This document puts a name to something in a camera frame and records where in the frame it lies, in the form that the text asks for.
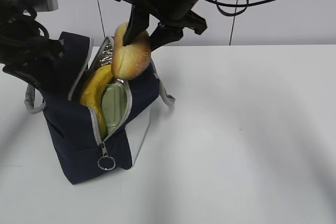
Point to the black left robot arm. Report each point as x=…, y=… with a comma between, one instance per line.
x=18, y=21

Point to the yellow banana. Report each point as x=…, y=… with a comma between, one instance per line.
x=93, y=91

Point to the green lidded glass container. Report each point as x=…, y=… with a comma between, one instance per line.
x=114, y=103

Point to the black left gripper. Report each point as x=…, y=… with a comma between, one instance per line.
x=33, y=61

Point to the navy insulated lunch bag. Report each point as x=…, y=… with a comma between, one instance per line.
x=83, y=154

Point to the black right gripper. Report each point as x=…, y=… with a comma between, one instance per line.
x=174, y=14

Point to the orange yellow mango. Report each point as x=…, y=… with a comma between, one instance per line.
x=131, y=60

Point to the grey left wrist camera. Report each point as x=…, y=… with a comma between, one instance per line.
x=44, y=5

